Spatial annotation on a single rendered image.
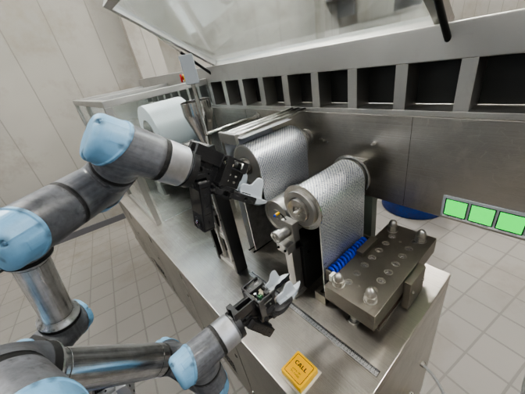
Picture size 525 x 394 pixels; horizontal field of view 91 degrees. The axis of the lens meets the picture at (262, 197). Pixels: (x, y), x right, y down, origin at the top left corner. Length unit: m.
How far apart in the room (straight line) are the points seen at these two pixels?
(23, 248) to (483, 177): 0.94
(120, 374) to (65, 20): 3.52
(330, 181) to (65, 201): 0.63
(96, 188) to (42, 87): 3.33
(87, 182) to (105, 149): 0.08
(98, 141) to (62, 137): 3.40
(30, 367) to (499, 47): 0.98
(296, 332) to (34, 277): 0.75
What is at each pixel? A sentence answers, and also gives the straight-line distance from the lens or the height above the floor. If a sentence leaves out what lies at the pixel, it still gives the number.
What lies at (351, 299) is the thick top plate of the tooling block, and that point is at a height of 1.03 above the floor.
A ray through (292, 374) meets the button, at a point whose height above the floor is 0.92.
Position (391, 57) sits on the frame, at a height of 1.60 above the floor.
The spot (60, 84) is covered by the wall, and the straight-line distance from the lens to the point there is 3.77.
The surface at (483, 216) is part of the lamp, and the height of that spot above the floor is 1.19.
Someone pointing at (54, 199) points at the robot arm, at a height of 1.54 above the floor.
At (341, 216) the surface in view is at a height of 1.18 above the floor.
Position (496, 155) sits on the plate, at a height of 1.36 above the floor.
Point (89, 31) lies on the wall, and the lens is 3.79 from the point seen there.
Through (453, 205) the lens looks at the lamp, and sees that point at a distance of 0.92.
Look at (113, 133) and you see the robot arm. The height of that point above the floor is 1.60.
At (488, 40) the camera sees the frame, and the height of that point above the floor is 1.61.
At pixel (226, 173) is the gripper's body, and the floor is 1.48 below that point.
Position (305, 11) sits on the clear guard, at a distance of 0.91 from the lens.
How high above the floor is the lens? 1.66
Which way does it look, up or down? 29 degrees down
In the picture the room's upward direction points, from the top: 11 degrees counter-clockwise
